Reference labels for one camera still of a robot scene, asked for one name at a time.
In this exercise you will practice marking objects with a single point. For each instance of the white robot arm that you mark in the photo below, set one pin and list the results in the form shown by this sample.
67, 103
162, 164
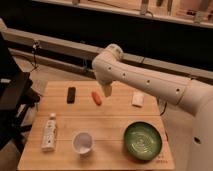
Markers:
191, 95

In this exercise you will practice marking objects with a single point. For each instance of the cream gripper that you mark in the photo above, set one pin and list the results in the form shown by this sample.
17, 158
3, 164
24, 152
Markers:
107, 90

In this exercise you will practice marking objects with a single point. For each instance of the black eraser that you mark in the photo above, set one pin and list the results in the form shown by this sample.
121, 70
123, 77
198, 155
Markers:
71, 95

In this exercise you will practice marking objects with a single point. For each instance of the white tube bottle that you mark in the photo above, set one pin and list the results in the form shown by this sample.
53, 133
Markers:
49, 134

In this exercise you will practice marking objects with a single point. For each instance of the white ceramic cup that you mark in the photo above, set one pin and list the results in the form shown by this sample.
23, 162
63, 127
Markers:
82, 143

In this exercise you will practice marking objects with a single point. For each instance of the black chair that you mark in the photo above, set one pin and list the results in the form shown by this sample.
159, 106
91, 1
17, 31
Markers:
16, 97

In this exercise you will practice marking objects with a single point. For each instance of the green ceramic bowl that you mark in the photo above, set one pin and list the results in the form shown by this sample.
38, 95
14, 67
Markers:
142, 141

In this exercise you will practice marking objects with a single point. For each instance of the orange carrot toy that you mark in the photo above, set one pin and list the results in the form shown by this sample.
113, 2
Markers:
96, 98

